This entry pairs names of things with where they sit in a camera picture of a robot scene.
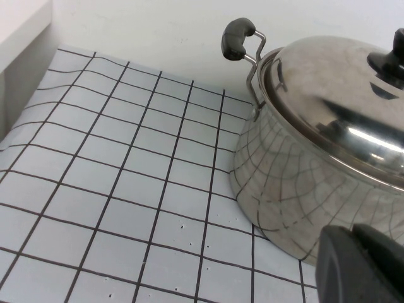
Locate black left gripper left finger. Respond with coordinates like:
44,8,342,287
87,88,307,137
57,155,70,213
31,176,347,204
316,225,389,303

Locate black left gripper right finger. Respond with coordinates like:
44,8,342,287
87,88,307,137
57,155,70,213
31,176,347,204
352,222,404,303

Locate stainless steel lid black knob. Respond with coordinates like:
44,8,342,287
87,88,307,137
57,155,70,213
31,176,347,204
257,27,404,192

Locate white grid tablecloth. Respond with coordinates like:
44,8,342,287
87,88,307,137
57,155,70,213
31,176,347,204
0,47,320,303

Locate white cabinet block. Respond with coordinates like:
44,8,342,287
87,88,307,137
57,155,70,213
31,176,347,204
0,0,60,141

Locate stainless steel pot black handles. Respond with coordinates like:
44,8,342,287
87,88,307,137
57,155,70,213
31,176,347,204
222,18,404,266

